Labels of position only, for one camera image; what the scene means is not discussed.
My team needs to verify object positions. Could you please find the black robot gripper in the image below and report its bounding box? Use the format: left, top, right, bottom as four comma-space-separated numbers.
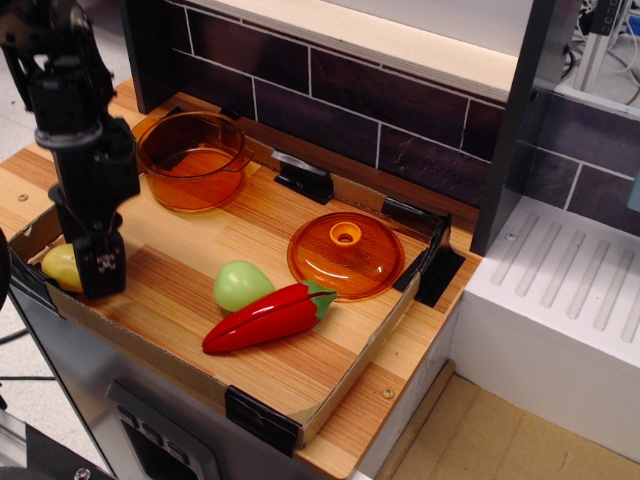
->
28, 65, 140, 300

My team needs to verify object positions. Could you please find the yellow plastic potato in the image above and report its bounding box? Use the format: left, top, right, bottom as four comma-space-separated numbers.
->
41, 244, 83, 293

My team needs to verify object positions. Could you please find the cardboard fence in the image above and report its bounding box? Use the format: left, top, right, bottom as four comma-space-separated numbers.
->
8, 105, 467, 459

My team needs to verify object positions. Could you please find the orange transparent pot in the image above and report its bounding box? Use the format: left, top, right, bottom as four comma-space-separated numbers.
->
133, 111, 254, 213

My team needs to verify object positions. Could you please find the orange transparent pot lid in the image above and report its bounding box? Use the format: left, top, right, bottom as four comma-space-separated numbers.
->
287, 212, 405, 301

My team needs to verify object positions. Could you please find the green plastic pear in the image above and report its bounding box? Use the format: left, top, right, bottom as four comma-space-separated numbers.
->
214, 260, 275, 312

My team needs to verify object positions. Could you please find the toy oven front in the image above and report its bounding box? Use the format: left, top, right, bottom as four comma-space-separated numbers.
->
9, 287, 316, 479

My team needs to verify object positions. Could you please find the red plastic chili pepper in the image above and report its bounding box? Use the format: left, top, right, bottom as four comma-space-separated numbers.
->
202, 281, 338, 354

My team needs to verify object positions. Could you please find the white drying rack sink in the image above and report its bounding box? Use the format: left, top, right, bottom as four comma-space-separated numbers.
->
450, 198, 639, 460

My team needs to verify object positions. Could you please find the dark grey vertical post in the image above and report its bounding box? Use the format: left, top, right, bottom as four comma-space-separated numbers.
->
471, 0, 580, 256

